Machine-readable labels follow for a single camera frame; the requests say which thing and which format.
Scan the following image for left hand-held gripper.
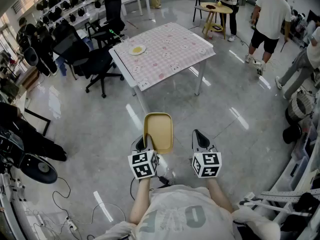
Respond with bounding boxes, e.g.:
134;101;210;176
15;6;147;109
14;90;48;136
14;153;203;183
127;133;161;180

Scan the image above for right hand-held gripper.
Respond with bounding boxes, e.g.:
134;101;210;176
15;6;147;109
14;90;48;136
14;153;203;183
191;129;223;179

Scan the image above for yellow plastic tray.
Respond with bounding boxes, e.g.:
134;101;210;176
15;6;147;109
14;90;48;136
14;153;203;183
142;112;175;155

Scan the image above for person's left forearm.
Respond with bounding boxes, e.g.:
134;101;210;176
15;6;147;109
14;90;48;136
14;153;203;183
128;177;151;225

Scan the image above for person's right forearm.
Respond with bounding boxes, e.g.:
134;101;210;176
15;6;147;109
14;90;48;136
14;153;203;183
205;177;235;214

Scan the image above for black power adapter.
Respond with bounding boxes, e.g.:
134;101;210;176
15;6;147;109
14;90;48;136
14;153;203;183
156;175;174;186

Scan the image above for person's grey t-shirt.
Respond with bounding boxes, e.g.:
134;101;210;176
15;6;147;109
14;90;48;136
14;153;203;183
94;183;281;240

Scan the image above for black hat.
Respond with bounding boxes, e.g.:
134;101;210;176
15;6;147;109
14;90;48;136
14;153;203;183
282;123;303;145

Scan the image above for black mesh office chair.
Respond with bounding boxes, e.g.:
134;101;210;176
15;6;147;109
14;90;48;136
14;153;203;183
50;22;125;99

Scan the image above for pink checked bear tablecloth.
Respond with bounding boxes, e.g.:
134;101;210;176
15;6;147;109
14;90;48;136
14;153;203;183
113;22;217;92

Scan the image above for clear plastic storage box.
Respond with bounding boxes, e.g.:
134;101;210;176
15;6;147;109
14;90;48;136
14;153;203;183
271;155;311;193

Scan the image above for white wicker basket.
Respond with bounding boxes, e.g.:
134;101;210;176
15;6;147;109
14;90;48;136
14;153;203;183
285;90;315;125

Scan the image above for grey perforated metal bar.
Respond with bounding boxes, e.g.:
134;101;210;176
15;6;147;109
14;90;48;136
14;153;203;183
259;188;320;203

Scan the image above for black round equipment base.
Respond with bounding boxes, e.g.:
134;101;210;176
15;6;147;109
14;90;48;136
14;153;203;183
19;153;59;185

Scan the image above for white power strip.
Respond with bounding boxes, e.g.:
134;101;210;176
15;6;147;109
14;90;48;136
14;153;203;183
65;217;79;232

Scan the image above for green star stick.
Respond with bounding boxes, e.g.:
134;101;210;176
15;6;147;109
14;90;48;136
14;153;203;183
108;28;124;39

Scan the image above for grey chair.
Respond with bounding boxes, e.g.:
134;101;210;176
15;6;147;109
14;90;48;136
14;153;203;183
192;0;219;23

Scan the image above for yellow round table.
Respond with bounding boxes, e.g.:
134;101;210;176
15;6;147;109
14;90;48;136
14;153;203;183
199;1;234;41

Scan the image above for black high-backed office chair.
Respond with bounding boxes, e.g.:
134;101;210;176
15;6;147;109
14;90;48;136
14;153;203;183
86;0;126;48

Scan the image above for rows of black bags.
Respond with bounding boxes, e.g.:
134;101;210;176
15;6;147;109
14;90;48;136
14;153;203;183
35;0;119;32

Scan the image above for black floor cable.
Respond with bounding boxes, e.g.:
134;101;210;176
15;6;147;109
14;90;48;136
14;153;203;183
51;175;72;200

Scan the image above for black metal frame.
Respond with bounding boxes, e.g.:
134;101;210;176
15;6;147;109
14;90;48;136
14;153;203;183
23;107;52;137

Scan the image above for white wall shelf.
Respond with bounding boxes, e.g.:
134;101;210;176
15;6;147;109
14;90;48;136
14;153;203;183
37;0;121;35

